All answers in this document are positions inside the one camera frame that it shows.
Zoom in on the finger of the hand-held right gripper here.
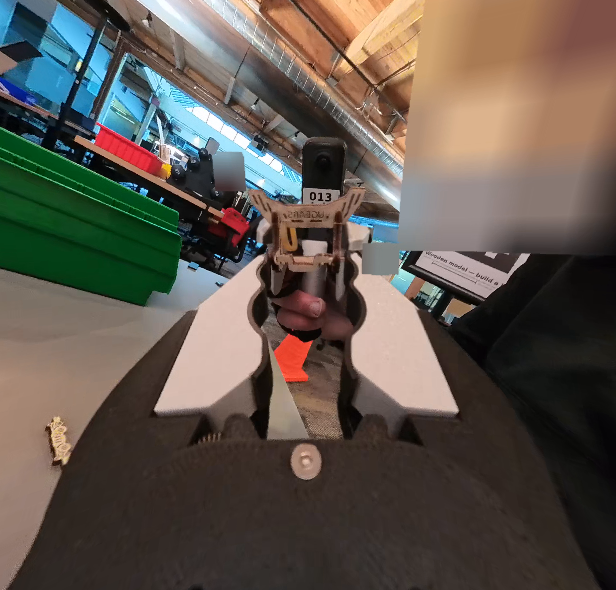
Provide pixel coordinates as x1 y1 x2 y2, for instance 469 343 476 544
255 219 286 295
335 223 371 303

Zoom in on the black dumbbell rack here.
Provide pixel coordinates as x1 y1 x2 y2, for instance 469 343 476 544
168 147 224 201

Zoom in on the long spiral ceiling duct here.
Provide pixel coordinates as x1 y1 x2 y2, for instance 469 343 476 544
96 0 405 206

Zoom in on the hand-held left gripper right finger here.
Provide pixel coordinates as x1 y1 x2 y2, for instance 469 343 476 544
343 253 460 436

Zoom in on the red plastic bin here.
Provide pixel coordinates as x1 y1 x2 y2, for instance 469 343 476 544
95 122 164 176

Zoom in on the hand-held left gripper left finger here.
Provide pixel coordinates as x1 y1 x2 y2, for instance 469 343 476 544
154 255 270 416

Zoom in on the small toothed wooden part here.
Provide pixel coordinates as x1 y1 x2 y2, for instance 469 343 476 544
46 416 74 466

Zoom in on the wooden model frame part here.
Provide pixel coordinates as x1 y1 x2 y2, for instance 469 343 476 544
248 187 367 269

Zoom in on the wooden top workbench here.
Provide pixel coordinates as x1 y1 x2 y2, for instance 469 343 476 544
74 135 224 220

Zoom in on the black chair with red jacket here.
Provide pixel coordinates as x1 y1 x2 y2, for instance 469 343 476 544
183 207 251 268

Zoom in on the black framed marker sign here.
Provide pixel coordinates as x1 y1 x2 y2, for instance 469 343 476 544
402 249 530 304

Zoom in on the person's right hand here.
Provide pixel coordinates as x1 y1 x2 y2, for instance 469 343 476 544
271 289 357 344

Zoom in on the blue plastic bin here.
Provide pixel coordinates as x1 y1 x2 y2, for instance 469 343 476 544
0 76 38 106

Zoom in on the orange red plastic piece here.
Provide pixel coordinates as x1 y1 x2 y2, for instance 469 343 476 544
273 334 310 383

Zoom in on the tall black stand with base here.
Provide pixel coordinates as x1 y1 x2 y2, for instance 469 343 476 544
41 0 131 148

